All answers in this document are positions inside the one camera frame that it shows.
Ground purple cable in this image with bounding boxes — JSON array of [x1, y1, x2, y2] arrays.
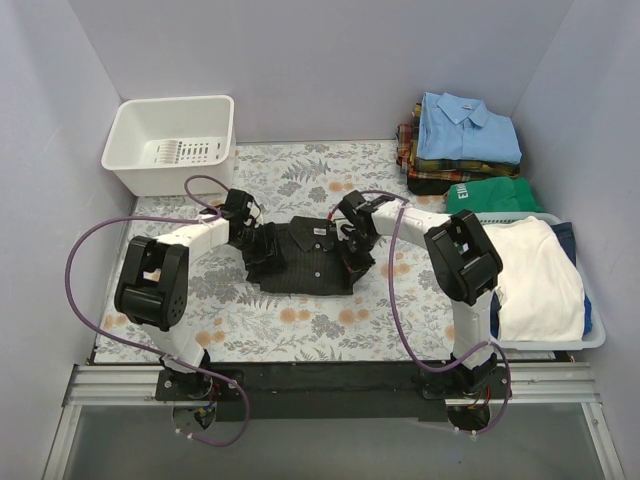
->
[[66, 175, 251, 447], [327, 189, 512, 436]]

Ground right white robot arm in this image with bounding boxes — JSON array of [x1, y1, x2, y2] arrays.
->
[[328, 191, 503, 398]]

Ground plaid folded shirt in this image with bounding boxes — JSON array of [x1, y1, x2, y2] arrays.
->
[[396, 103, 520, 182]]

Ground light blue folded shirt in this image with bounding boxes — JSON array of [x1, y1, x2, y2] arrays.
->
[[417, 92, 522, 165]]

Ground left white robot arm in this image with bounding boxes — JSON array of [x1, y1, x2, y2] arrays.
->
[[114, 189, 286, 400]]

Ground green folded shirt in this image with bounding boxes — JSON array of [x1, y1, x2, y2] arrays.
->
[[446, 177, 543, 214]]

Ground aluminium rail frame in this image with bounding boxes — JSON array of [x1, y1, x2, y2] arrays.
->
[[44, 362, 625, 479]]

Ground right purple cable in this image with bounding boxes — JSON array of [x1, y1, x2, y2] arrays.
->
[[327, 189, 512, 436]]

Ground white garment in basket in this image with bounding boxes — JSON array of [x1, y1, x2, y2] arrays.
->
[[482, 215, 587, 342]]

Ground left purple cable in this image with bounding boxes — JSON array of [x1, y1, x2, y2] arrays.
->
[[66, 175, 251, 447]]

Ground white plastic bin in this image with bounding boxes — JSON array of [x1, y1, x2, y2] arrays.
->
[[101, 95, 236, 197]]

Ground black pinstriped long sleeve shirt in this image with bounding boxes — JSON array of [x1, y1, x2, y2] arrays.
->
[[242, 216, 375, 296]]

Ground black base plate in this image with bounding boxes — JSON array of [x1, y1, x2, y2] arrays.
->
[[154, 361, 511, 422]]

